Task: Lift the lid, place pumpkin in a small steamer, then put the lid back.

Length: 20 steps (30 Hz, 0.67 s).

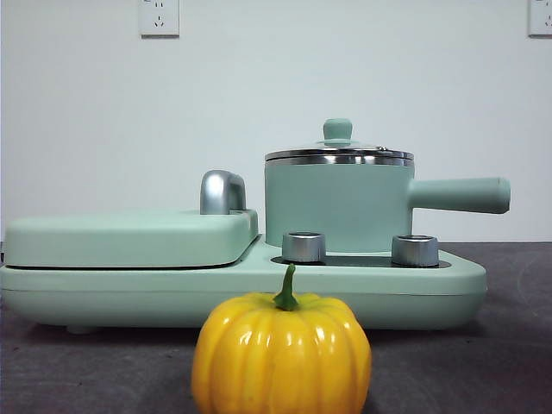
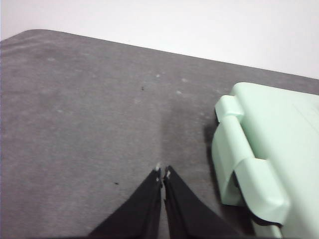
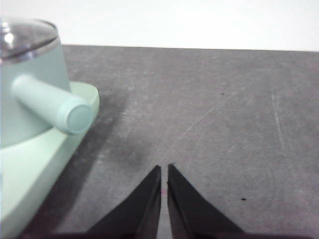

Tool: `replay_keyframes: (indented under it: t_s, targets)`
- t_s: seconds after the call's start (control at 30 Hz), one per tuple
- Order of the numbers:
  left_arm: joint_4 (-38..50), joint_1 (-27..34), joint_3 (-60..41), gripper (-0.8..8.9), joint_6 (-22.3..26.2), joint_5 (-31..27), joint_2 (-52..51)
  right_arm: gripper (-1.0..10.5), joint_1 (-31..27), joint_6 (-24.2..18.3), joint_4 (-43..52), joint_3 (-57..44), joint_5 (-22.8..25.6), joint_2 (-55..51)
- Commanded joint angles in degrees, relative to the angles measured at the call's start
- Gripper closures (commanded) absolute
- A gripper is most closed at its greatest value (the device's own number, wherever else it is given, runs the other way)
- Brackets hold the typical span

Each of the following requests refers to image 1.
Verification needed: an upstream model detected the glass lid with green knob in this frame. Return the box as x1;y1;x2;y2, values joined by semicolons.
264;118;415;163

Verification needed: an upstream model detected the yellow pumpkin with green stem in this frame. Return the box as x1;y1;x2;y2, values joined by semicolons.
191;263;373;414

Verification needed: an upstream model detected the silver control knob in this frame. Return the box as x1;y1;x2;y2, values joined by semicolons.
391;235;440;266
280;231;328;263

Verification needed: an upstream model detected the green hinged grill cover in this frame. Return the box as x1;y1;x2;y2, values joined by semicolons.
3;209;260;269

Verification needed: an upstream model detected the green breakfast maker base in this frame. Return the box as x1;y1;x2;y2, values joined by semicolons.
0;241;488;336

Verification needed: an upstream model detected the green pot with handle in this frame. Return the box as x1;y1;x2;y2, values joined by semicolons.
263;150;512;255

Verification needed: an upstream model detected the silver grill cover handle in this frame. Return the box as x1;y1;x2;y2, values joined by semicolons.
199;169;249;216

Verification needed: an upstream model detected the white wall socket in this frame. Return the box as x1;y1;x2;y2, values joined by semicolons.
528;0;552;39
139;0;180;40

